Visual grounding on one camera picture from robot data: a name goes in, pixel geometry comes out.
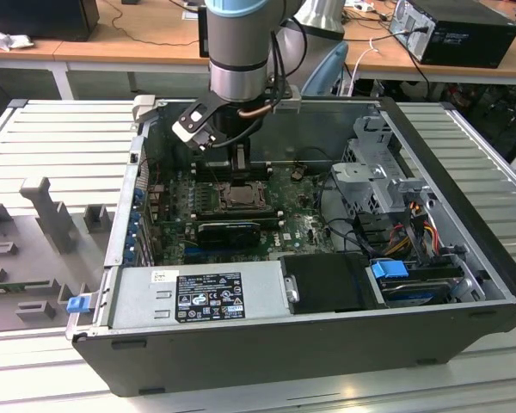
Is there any black open PC case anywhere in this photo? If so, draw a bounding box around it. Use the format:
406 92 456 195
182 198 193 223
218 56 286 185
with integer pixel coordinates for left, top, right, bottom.
64 95 516 398

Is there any CPU socket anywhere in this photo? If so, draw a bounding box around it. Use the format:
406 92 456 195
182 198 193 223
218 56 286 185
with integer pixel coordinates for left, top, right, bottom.
218 179 272 212

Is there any black flat monitor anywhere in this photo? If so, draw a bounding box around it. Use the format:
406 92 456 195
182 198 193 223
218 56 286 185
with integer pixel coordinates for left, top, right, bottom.
197 6 212 59

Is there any metal socket cover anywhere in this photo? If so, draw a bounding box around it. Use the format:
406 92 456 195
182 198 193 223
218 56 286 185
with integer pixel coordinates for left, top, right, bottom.
220 180 271 211

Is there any white cable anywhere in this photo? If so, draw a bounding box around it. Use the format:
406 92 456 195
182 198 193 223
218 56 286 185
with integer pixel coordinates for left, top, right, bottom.
352 38 379 78

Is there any wooden desk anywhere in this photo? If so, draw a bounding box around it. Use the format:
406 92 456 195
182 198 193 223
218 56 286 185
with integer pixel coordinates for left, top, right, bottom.
0 0 218 100
343 0 516 87

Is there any black plastic air shroud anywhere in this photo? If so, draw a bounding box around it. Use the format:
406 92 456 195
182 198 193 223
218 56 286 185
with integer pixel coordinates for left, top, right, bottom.
279 252 388 315

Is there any pale blue plastic object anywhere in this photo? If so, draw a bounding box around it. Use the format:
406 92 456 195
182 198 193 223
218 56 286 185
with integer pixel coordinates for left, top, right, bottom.
299 40 349 98

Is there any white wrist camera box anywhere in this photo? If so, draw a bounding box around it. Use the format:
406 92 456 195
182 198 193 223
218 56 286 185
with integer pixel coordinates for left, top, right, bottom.
171 101 218 150

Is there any black graphics card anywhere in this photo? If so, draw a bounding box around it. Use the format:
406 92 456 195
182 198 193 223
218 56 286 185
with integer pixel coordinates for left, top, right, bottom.
196 221 262 250

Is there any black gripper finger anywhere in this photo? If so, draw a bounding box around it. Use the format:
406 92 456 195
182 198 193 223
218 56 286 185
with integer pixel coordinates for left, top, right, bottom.
242 136 254 177
226 144 240 180

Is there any grey metal drive cage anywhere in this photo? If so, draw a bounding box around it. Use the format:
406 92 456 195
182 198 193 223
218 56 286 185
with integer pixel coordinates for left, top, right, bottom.
329 114 435 216

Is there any orange yellow wire bundle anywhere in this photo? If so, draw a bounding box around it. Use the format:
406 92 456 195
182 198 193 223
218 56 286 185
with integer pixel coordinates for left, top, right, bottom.
386 201 444 259

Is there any green motherboard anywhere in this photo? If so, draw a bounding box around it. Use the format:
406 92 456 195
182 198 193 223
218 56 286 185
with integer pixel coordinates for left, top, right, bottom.
148 165 341 266

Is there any blue disk carrier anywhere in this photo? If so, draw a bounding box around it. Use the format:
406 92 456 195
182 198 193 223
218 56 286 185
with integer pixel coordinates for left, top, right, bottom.
369 259 410 283

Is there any large black box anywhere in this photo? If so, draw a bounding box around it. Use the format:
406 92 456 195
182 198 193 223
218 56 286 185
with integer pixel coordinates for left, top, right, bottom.
0 0 100 43

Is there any grey case latch handle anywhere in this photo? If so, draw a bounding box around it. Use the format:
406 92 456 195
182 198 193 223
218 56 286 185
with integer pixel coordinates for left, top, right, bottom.
132 95 157 126

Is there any black PC tower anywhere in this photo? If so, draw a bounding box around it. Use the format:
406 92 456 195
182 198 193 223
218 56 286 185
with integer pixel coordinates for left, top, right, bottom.
389 0 516 69

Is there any grey parts rack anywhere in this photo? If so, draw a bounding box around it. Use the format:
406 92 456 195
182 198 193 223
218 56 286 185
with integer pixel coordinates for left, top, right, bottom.
0 176 117 335

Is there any green RAM stick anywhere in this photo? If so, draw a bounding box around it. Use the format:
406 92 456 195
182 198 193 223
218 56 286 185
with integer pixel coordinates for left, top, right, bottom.
0 281 52 296

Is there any blue plastic latch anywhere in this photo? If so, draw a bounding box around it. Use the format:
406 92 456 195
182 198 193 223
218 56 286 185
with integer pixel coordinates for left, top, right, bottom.
67 295 90 314

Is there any crumpled white paper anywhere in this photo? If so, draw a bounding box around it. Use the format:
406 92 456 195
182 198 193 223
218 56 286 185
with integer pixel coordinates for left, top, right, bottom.
0 23 36 52

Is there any small silver wrist camera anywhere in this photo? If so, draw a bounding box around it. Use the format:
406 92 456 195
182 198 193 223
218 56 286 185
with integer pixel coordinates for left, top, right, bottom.
273 84 303 114

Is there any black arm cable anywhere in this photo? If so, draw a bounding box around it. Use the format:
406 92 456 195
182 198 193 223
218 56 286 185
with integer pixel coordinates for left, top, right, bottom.
267 16 309 102

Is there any grey power supply unit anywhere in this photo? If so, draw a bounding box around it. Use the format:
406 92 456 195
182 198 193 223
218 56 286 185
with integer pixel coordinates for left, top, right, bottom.
109 260 293 330

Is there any hard disk drive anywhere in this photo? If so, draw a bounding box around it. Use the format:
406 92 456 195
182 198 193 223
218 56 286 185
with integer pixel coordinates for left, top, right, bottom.
380 279 452 307

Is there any small black cylinder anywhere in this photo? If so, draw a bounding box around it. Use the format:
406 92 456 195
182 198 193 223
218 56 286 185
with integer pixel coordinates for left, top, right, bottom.
173 145 195 168

